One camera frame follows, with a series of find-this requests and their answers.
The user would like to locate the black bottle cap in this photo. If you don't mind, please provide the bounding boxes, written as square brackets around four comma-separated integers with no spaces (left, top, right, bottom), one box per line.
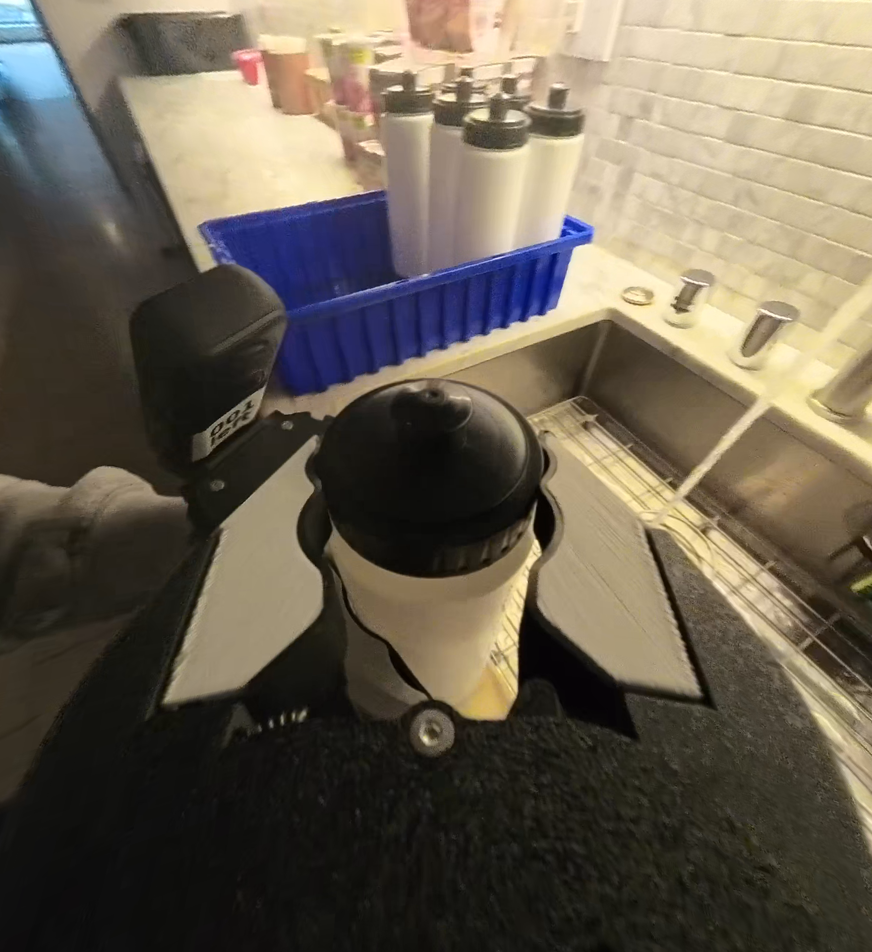
[315,379,548,577]

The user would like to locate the white paper towel dispenser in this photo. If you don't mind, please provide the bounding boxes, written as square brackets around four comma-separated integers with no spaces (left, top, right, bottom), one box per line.
[555,0,626,62]

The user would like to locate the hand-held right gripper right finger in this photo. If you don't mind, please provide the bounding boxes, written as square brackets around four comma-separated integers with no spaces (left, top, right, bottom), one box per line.
[521,445,706,704]

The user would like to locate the black countertop appliance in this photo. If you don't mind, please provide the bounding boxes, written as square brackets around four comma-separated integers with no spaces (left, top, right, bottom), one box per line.
[119,11,252,75]

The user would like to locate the chrome soap dispenser pump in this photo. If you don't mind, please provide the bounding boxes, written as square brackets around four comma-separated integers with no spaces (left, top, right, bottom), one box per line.
[662,269,717,330]
[729,300,801,370]

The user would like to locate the stainless steel sink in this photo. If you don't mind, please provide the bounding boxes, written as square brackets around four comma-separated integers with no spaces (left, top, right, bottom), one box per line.
[421,308,872,849]

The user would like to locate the brown canister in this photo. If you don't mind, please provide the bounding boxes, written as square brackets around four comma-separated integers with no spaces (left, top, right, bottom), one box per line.
[259,36,314,116]

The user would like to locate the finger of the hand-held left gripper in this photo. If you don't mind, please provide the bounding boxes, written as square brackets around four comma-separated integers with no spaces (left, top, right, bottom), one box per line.
[328,554,433,721]

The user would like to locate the blue plastic bin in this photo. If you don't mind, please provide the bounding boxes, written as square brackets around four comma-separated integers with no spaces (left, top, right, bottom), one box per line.
[198,190,595,397]

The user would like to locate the red white snack bag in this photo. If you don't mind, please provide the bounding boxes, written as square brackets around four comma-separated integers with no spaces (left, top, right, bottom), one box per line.
[406,0,500,53]

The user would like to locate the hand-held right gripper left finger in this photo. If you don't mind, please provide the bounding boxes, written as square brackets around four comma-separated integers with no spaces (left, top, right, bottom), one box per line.
[161,437,351,708]

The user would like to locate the stack of instant noodle cups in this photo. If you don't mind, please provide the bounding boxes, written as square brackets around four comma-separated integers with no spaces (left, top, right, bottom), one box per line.
[305,26,407,190]

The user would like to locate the stainless steel faucet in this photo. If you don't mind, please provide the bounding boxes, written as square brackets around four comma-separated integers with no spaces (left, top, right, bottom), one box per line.
[808,186,872,425]

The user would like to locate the group of white capped bottles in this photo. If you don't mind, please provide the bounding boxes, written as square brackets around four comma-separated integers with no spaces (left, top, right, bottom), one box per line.
[378,65,585,280]

